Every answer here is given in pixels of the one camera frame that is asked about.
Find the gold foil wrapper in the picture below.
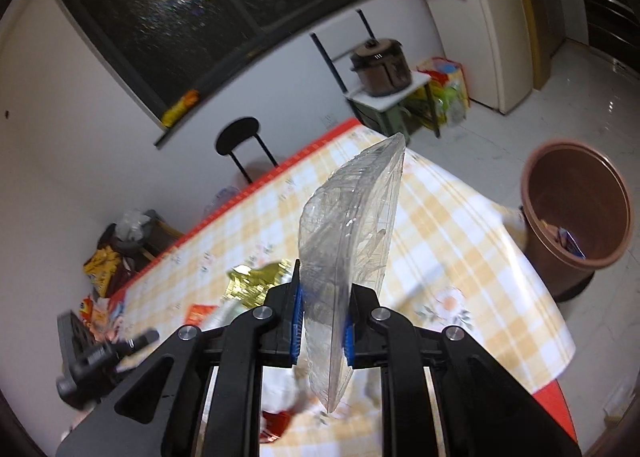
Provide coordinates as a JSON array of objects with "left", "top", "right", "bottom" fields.
[{"left": 224, "top": 260, "right": 292, "bottom": 309}]

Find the white plastic bag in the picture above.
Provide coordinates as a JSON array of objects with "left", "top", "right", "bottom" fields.
[{"left": 262, "top": 361, "right": 320, "bottom": 415}]

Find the clear plastic food lid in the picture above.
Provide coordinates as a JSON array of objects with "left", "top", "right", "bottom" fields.
[{"left": 298, "top": 133, "right": 406, "bottom": 413}]

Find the red plastic snack tray wrapper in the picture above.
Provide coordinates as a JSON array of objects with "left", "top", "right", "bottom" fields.
[{"left": 183, "top": 304, "right": 218, "bottom": 328}]

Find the crushed red cola can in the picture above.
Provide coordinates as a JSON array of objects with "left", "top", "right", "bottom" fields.
[{"left": 259, "top": 409, "right": 295, "bottom": 444}]

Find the blue purple snack wrapper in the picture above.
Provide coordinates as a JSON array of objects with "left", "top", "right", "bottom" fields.
[{"left": 556, "top": 227, "right": 586, "bottom": 260}]

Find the brown plastic trash bin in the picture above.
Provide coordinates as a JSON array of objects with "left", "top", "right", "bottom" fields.
[{"left": 521, "top": 138, "right": 634, "bottom": 302}]

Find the orange red snack bag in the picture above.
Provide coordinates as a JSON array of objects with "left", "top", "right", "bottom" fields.
[{"left": 78, "top": 295, "right": 110, "bottom": 333}]

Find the plaid yellow tablecloth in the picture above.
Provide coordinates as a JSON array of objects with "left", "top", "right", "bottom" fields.
[{"left": 106, "top": 116, "right": 580, "bottom": 457}]

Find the clear plastic storage container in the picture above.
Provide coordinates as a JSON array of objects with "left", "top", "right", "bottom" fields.
[{"left": 203, "top": 186, "right": 241, "bottom": 221}]

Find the clear crumpled plastic bag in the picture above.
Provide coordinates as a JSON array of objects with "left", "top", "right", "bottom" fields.
[{"left": 115, "top": 209, "right": 151, "bottom": 241}]

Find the dark side stool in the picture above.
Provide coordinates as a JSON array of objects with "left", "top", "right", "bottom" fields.
[{"left": 96, "top": 209, "right": 183, "bottom": 261}]

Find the black round-back chair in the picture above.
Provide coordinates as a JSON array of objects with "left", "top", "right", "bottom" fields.
[{"left": 215, "top": 117, "right": 279, "bottom": 185}]

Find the yellow orange snack packet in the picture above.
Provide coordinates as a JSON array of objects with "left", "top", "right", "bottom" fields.
[{"left": 160, "top": 90, "right": 200, "bottom": 128}]

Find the colourful shopping bag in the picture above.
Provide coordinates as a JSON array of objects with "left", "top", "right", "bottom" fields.
[{"left": 416, "top": 57, "right": 470, "bottom": 128}]

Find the brown electric pressure cooker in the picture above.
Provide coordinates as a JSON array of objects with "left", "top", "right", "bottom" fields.
[{"left": 350, "top": 39, "right": 412, "bottom": 97}]

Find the dark framed window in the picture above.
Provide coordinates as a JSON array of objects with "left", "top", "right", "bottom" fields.
[{"left": 60, "top": 0, "right": 359, "bottom": 136}]

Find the white refrigerator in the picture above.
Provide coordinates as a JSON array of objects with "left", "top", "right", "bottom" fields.
[{"left": 426, "top": 0, "right": 533, "bottom": 114}]

